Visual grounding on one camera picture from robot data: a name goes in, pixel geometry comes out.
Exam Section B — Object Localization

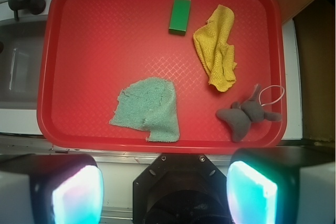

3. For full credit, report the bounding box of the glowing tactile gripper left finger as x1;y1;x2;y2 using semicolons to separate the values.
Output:
1;154;104;223

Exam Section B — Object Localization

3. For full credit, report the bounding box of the yellow crumpled cloth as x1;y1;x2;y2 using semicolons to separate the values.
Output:
193;5;237;92

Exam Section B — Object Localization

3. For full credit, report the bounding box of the gray sink basin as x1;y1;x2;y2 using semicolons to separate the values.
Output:
1;19;46;110

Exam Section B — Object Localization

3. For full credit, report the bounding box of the red plastic tray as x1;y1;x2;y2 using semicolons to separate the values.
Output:
37;0;287;154

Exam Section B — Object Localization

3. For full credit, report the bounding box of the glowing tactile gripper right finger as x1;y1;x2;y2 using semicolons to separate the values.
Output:
226;147;335;223

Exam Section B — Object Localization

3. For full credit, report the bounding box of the teal green cloth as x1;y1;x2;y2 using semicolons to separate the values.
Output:
109;77;180;143

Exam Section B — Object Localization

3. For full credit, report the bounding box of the green rectangular block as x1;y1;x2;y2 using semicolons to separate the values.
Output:
169;0;191;36

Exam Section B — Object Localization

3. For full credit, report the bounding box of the gray stuffed animal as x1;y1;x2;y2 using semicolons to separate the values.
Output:
216;84;282;143

